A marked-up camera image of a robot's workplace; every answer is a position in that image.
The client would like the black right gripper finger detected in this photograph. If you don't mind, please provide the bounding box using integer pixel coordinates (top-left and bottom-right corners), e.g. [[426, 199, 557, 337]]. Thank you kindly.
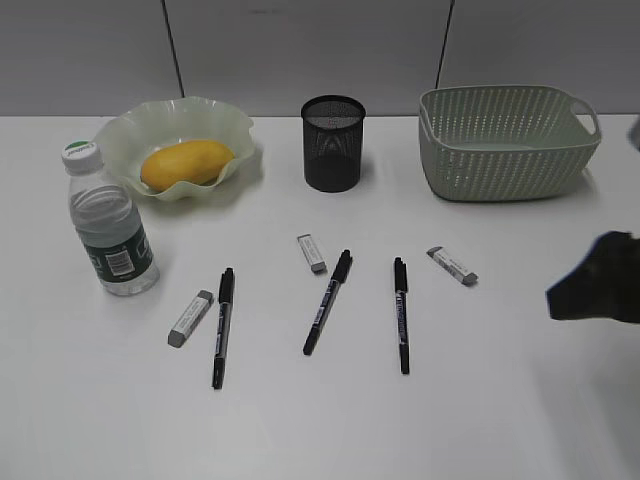
[[545, 231, 639, 323]]

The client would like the grey white eraser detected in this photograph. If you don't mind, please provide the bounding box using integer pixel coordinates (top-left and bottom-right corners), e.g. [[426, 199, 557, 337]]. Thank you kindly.
[[167, 290, 214, 348], [426, 246, 479, 287], [297, 234, 326, 274]]

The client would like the black marker pen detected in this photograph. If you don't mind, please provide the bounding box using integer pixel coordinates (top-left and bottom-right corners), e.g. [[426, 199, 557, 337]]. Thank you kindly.
[[212, 267, 235, 390], [303, 249, 353, 356], [394, 257, 410, 375]]

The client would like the yellow mango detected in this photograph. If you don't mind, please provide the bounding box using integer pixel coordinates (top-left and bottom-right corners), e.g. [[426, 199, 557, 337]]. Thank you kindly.
[[140, 140, 234, 192]]

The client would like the clear water bottle green label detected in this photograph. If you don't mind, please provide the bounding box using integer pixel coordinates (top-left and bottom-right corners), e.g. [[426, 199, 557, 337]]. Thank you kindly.
[[61, 141, 160, 297]]

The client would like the pale green woven basket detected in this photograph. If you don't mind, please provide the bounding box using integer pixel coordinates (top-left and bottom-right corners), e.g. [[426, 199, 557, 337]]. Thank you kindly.
[[419, 85, 602, 202]]

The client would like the black mesh pen holder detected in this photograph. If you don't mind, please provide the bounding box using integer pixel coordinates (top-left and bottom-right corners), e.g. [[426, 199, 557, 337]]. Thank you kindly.
[[300, 95, 366, 193]]

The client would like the pale green wavy plate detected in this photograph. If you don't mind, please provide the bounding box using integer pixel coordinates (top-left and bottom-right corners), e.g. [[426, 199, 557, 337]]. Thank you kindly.
[[94, 96, 256, 202]]

